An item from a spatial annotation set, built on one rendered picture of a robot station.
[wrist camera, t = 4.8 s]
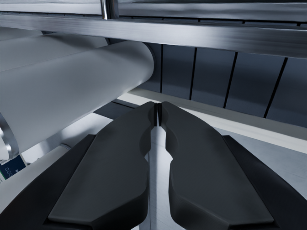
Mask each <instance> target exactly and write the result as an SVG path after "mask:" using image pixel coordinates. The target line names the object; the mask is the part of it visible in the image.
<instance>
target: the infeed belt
mask: <svg viewBox="0 0 307 230"><path fill-rule="evenodd" d="M0 13H11V14H31V15H52V16H82V17H102V16H94V15H70V14H45V13H21V12H0ZM119 18H123V19H144V20H165V21H195V22H199V19H176V18H164V19H163V18H152V17H128V16H120V17H119ZM200 22H215V23H236V24H242V23H243V21H225V20H200ZM245 24H257V25H278V26H297V23H284V22H260V21H246V22H245ZM146 43H147V44H148V45H149V46H150V47H151V49H152V51H153V52H154V55H155V58H156V70H155V73H154V75H153V76H152V78H151V79H150V80H148V81H146V82H144V83H142V84H141V85H139V86H137V87H138V88H142V89H147V90H151V91H155V92H159V93H160V92H162V93H163V94H168V95H172V96H176V97H180V98H184V99H190V98H191V100H193V101H197V102H201V103H205V104H209V105H213V106H217V107H222V108H223V107H224V104H225V102H226V107H225V108H226V109H229V110H234V111H238V112H242V113H246V114H250V115H255V116H259V117H264V115H265V112H266V111H267V115H266V118H267V119H271V120H276V121H280V122H284V123H288V124H292V125H297V126H301V127H305V128H307V59H298V58H290V57H278V56H269V55H260V54H252V53H243V52H231V51H223V50H214V49H205V48H196V47H185V46H176V45H168V44H159V43H150V42H146ZM191 94H192V95H191Z"/></svg>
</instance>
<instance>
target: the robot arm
mask: <svg viewBox="0 0 307 230"><path fill-rule="evenodd" d="M157 114H158V119H159V126H161V127H162V129H163V130H164V131H165V132H166V138H165V149H166V151H167V152H168V153H169V154H170V155H171V157H172V158H173V160H172V161H171V163H170V168H169V190H168V195H169V207H170V215H171V217H172V219H173V221H174V222H175V223H177V224H178V225H180V226H181V227H183V228H184V229H186V230H307V200H306V199H305V198H304V197H303V196H302V195H301V194H300V193H299V192H297V191H296V190H295V189H294V188H293V187H292V186H291V185H290V184H289V183H288V182H287V181H285V180H284V179H283V178H282V177H281V176H279V175H278V174H277V173H275V172H274V171H273V170H272V169H271V168H269V167H268V166H267V165H265V164H264V163H263V162H262V161H261V160H259V159H258V158H257V157H256V156H255V155H253V154H252V153H251V152H250V151H248V150H247V149H246V148H245V147H243V146H242V145H241V144H240V143H238V142H237V141H236V140H235V139H233V138H232V137H231V136H230V135H224V136H222V135H221V134H220V133H219V132H218V131H217V130H215V129H214V128H213V127H212V126H210V125H209V124H208V123H206V122H205V121H203V120H202V119H200V118H198V117H197V116H195V115H193V114H191V113H189V112H187V111H185V110H183V109H181V108H180V107H178V106H176V105H174V104H172V103H170V102H168V101H164V102H162V103H155V102H153V101H149V102H146V103H144V104H142V105H141V106H139V107H137V108H135V109H133V110H131V111H129V112H127V113H125V114H123V115H121V116H119V117H117V118H116V119H114V120H113V121H112V122H110V123H109V124H107V125H106V126H105V127H104V128H102V129H101V130H100V131H99V132H98V133H97V134H95V135H93V134H88V135H87V136H86V137H85V138H84V139H82V140H81V141H80V142H79V143H77V144H76V145H75V146H74V147H72V148H71V149H70V150H69V151H68V152H66V153H65V154H64V155H63V156H61V157H60V158H59V159H58V160H57V161H56V162H54V163H53V164H52V165H51V166H50V167H48V168H47V169H46V170H45V171H44V172H42V173H41V174H40V175H39V176H37V177H36V178H35V179H34V180H33V181H32V182H30V183H29V184H28V185H27V186H26V187H25V188H24V189H23V190H22V191H21V192H20V193H19V194H18V195H17V196H16V197H15V198H14V199H13V200H12V201H11V202H10V203H9V205H8V206H7V207H6V208H5V209H4V210H3V211H2V213H1V214H0V230H131V229H133V228H134V227H136V226H138V225H139V224H141V223H142V222H143V221H144V220H145V219H146V217H147V214H148V198H149V176H148V162H147V160H146V159H145V158H144V157H145V156H146V154H147V153H148V152H149V151H150V149H151V130H152V129H153V128H154V127H155V126H157Z"/></svg>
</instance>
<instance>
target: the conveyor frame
mask: <svg viewBox="0 0 307 230"><path fill-rule="evenodd" d="M118 9H119V16H128V17H152V18H163V19H164V18H176V19H199V22H200V20H225V21H243V24H244V23H245V22H246V21H260V22H284V23H297V26H300V24H301V23H307V2H217V3H118ZM0 12H21V13H45V14H70V15H94V16H101V5H100V3H0ZM160 93H161V94H162V92H160ZM191 95H192V94H191ZM189 100H191V98H190V99H189ZM191 101H192V100H191ZM196 102H197V101H196ZM207 105H209V104H207ZM211 106H212V105H211ZM225 107H226V102H225V104H224V107H223V109H226V108H225ZM219 108H220V107H219ZM221 108H222V107H221ZM232 111H233V110H232ZM236 112H237V111H236ZM240 113H242V112H240ZM245 114H246V113H245ZM249 115H250V114H249ZM266 115H267V111H266V112H265V115H264V117H261V118H265V119H267V118H266ZM253 116H254V115H253ZM257 117H258V116H257ZM270 120H271V119H270ZM274 121H275V120H274ZM278 122H280V121H278ZM281 123H282V122H281ZM283 123H284V122H283ZM285 124H286V123H285ZM287 124H288V123H287ZM291 125H292V124H291ZM294 126H296V125H294ZM298 127H301V126H298ZM302 128H303V127H302ZM306 129H307V128H306Z"/></svg>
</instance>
